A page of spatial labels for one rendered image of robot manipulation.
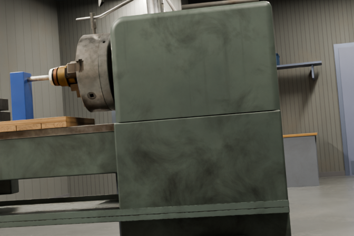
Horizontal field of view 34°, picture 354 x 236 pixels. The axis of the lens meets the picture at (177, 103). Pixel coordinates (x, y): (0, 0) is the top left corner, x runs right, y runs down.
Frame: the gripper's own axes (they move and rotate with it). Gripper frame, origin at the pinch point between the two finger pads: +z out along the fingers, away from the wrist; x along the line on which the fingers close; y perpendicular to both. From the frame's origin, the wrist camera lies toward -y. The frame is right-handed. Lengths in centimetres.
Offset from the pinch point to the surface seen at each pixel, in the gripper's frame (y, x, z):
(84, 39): 7.6, -9.3, 14.5
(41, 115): -402, -496, -34
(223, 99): -7, 43, 43
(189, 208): 4, 34, 80
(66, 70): 9.6, -17.5, 25.6
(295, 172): -600, -194, 67
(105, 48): 6.7, 0.7, 19.7
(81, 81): 11.1, -8.0, 31.8
